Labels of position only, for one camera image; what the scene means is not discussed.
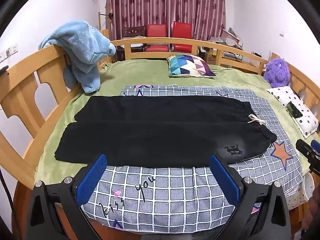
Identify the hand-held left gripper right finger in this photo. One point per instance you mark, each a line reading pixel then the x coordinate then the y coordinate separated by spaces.
pixel 225 180

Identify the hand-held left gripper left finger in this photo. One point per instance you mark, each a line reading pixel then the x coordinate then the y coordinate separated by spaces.
pixel 92 177

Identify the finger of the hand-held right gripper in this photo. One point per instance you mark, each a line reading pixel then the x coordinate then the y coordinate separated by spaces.
pixel 316 146
pixel 303 148

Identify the black pants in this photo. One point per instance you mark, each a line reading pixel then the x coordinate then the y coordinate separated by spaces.
pixel 150 130

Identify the white star-print pillow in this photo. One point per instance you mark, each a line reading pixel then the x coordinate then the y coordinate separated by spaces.
pixel 280 93

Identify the grey checked star blanket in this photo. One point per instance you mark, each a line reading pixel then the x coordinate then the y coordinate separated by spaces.
pixel 162 192

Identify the purple plush toy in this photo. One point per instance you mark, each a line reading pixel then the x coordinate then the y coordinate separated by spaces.
pixel 277 72

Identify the green bedsheet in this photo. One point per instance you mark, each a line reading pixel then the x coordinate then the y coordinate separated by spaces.
pixel 140 72

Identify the geometric patterned pillow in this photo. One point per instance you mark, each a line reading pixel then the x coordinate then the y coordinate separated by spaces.
pixel 190 65

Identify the light blue plush blanket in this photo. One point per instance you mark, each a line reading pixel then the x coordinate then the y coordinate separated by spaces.
pixel 82 47

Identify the pile of boxes and papers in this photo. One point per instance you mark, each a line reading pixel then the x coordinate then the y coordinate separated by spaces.
pixel 227 38

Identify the small black device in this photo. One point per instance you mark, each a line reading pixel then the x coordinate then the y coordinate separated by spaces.
pixel 3 69

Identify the dark wooden chair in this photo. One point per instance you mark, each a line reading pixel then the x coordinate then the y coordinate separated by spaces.
pixel 133 31

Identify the wooden coat rack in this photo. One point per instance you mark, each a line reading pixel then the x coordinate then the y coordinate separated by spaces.
pixel 100 22

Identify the red chair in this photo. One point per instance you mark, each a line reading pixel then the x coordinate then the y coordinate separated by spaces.
pixel 156 31
pixel 182 30

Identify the maroon striped curtain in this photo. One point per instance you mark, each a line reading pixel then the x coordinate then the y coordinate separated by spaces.
pixel 162 2

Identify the wooden bed frame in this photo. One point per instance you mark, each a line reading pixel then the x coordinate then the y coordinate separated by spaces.
pixel 22 80

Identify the white wall switch panel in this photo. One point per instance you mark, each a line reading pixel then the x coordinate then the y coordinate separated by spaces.
pixel 13 49

